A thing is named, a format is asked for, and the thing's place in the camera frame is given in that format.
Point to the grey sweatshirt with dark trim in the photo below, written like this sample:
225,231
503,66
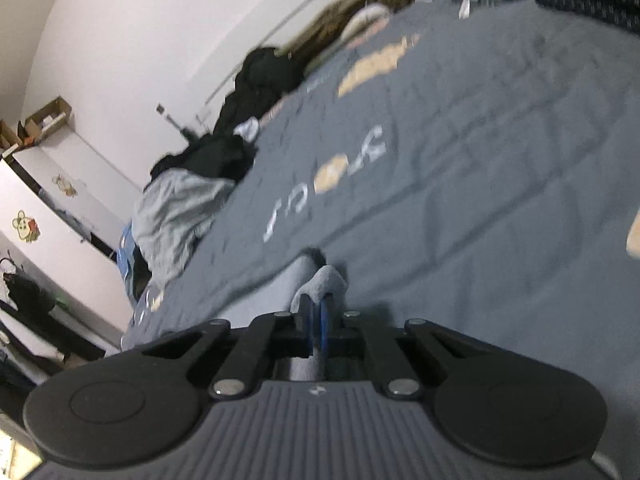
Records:
300,280

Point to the blue-grey printed quilt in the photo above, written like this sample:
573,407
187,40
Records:
475,135

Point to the cardboard box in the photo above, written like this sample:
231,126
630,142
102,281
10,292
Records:
50,117
10,135

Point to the white pillow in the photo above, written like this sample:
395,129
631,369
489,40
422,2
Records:
365,15

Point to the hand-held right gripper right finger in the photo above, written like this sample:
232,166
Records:
325,325

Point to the black clothes pile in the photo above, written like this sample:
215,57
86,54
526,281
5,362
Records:
215,155

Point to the blue denim garment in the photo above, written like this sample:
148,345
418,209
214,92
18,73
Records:
125,255

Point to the black hanging bag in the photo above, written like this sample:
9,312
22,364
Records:
25,290

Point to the black jacket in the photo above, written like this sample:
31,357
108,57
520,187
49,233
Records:
260,75

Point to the small wall fixture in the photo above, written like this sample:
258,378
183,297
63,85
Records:
161,109

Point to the light grey t-shirt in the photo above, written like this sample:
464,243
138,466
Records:
170,215

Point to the white paper tag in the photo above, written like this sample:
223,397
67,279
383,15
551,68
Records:
465,8

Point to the colourful cartoon sticker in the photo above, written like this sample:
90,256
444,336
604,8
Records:
26,226

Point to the beige cartoon sticker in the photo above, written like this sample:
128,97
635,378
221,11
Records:
65,185

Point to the black wall-hung device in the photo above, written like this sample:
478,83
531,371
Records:
181,129

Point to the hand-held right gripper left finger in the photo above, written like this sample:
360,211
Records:
306,325

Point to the white sock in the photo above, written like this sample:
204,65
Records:
248,129

